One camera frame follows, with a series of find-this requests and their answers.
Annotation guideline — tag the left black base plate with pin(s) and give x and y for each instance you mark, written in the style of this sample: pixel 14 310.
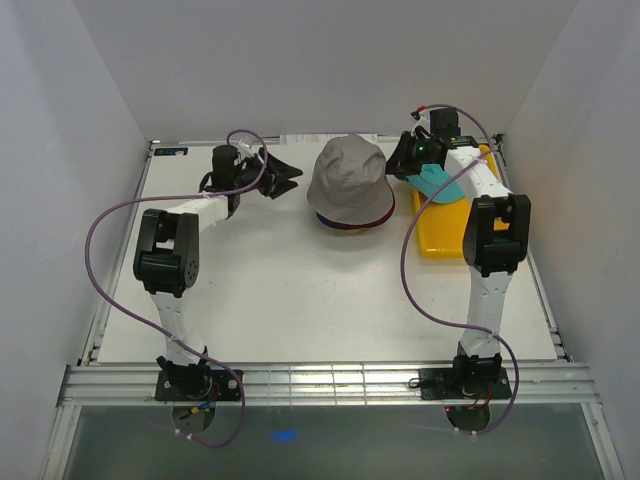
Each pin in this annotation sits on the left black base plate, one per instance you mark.
pixel 216 385

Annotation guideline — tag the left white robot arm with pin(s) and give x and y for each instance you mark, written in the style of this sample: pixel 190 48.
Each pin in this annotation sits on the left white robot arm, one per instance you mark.
pixel 167 255

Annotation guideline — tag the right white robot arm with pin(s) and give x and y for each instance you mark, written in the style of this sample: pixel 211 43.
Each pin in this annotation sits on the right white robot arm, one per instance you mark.
pixel 495 239

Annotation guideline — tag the teal hat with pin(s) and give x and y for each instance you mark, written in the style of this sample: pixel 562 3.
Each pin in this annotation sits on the teal hat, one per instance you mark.
pixel 429 180

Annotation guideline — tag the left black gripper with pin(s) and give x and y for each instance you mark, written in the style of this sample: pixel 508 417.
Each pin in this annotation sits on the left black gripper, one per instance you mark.
pixel 277 168

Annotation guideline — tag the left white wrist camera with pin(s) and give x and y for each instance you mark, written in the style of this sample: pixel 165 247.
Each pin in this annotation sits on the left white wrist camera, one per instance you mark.
pixel 245 148

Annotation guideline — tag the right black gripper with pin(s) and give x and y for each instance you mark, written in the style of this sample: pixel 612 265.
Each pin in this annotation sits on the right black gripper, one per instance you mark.
pixel 398 163

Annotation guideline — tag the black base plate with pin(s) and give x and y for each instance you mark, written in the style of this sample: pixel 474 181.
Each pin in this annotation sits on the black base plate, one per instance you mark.
pixel 216 385
pixel 442 384

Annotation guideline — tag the aluminium front rail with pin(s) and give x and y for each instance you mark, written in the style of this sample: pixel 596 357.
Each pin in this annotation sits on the aluminium front rail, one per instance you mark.
pixel 321 385

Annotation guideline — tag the blue bucket hat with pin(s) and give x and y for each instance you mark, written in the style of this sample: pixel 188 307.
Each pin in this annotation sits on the blue bucket hat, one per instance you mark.
pixel 345 223

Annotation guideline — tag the grey cap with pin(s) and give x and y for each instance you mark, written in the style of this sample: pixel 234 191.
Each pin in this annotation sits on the grey cap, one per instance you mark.
pixel 349 187

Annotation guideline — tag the yellow plastic tray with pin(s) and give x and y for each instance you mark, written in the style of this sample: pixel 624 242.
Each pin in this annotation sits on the yellow plastic tray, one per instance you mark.
pixel 441 227

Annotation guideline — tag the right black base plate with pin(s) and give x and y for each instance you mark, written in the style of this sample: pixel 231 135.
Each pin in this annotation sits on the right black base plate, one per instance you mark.
pixel 442 384

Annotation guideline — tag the blue label sticker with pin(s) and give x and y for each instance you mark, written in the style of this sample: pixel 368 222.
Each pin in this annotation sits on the blue label sticker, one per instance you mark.
pixel 170 151

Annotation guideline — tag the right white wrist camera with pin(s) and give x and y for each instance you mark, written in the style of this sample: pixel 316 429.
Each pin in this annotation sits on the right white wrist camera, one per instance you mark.
pixel 421 127

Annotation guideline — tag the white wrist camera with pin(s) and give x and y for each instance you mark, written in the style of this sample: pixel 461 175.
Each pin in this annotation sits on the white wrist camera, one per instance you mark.
pixel 421 127
pixel 245 148

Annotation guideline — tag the dark red bucket hat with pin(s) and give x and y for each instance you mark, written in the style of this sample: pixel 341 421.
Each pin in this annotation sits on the dark red bucket hat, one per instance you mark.
pixel 382 217

